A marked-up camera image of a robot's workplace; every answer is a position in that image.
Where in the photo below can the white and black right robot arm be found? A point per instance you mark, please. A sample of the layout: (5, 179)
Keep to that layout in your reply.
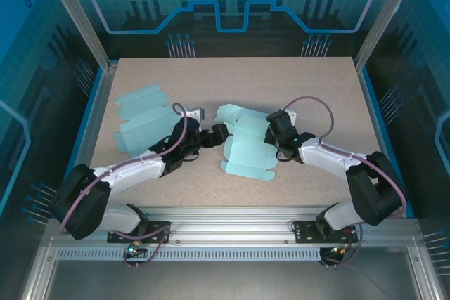
(327, 156)

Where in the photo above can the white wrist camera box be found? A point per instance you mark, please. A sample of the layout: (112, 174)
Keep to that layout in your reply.
(195, 112)
(291, 117)

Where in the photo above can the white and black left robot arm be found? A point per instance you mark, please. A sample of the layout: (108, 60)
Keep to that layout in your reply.
(133, 171)

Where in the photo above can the aluminium side rail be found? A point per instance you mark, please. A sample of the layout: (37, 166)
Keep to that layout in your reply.
(98, 117)

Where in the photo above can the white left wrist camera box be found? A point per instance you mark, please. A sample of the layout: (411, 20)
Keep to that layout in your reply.
(195, 112)

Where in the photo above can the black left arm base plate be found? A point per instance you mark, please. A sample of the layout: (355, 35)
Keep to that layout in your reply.
(119, 234)

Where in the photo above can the aluminium frame post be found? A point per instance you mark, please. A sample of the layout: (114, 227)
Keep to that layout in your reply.
(386, 15)
(78, 15)

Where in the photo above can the flat light blue paper blank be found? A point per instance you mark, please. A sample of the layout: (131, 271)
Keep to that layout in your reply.
(147, 128)

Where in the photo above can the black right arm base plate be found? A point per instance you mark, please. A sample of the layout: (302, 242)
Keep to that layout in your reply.
(306, 232)

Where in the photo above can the light blue paper box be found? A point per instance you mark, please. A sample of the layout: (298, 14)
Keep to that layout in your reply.
(246, 159)

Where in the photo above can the aluminium cross rail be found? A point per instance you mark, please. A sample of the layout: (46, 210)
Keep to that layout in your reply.
(228, 226)

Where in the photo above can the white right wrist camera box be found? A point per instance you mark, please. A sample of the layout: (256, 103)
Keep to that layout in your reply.
(291, 117)

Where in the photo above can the connector with green light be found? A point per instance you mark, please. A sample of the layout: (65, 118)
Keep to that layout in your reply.
(135, 245)
(340, 251)

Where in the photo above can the blue table side strip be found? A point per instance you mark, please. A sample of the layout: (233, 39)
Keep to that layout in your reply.
(87, 117)

